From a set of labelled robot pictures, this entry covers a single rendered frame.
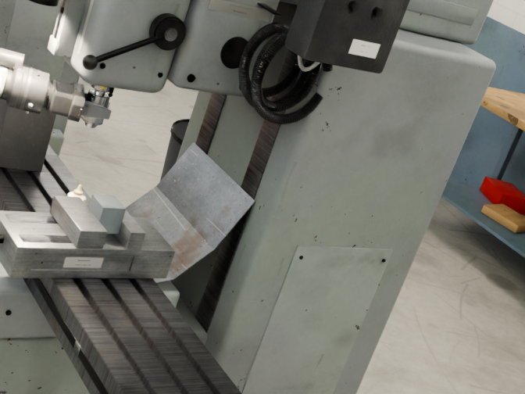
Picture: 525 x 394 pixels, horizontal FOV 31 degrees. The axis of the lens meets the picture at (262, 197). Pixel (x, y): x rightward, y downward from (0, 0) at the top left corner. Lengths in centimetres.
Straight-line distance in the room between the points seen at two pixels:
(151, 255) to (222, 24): 50
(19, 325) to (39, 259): 22
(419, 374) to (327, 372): 176
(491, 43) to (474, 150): 75
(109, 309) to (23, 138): 62
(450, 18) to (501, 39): 451
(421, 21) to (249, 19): 47
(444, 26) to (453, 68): 14
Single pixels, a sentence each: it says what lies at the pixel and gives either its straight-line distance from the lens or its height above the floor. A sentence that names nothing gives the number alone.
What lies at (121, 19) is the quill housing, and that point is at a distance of 191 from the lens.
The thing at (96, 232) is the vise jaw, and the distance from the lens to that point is 191.
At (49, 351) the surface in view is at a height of 72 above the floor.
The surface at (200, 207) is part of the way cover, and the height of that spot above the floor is 103.
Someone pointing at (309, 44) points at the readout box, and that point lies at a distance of 180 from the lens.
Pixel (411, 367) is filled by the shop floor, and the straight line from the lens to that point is 428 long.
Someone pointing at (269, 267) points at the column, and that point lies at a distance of 220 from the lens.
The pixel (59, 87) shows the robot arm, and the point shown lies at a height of 126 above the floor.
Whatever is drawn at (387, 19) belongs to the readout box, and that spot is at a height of 162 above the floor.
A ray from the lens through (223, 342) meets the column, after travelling 228.
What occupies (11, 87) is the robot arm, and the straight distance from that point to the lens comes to 202.
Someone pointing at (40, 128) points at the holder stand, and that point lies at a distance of 235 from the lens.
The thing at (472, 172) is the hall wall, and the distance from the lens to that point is 687.
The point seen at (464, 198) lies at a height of 23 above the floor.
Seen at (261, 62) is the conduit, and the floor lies 147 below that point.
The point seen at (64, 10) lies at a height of 143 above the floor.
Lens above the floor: 188
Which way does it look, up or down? 20 degrees down
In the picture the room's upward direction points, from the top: 20 degrees clockwise
